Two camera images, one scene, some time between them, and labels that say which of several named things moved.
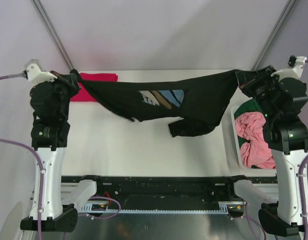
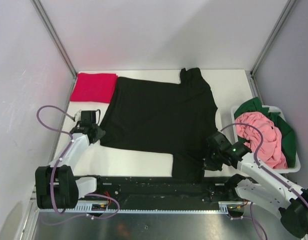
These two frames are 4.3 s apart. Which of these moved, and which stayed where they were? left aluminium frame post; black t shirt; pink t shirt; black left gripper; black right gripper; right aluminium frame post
Moved: black t shirt; black left gripper; black right gripper
Stayed: left aluminium frame post; pink t shirt; right aluminium frame post
